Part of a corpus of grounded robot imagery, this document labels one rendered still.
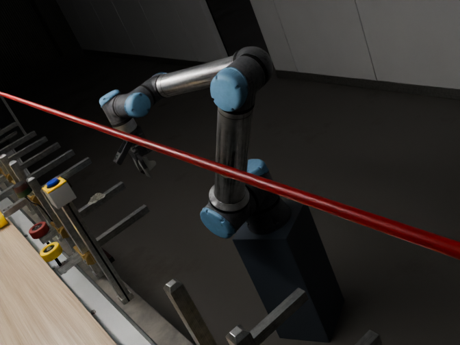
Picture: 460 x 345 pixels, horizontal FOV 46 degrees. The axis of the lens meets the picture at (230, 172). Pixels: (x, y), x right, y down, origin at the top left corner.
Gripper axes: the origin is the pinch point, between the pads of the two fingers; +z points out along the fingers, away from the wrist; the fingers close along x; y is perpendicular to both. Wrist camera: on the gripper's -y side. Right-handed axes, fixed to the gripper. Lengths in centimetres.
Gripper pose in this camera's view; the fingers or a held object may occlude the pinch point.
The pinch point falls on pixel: (145, 174)
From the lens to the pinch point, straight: 226.2
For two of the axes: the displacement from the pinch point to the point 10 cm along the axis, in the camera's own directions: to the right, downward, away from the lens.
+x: -5.1, -2.2, 8.3
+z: 3.7, 8.2, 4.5
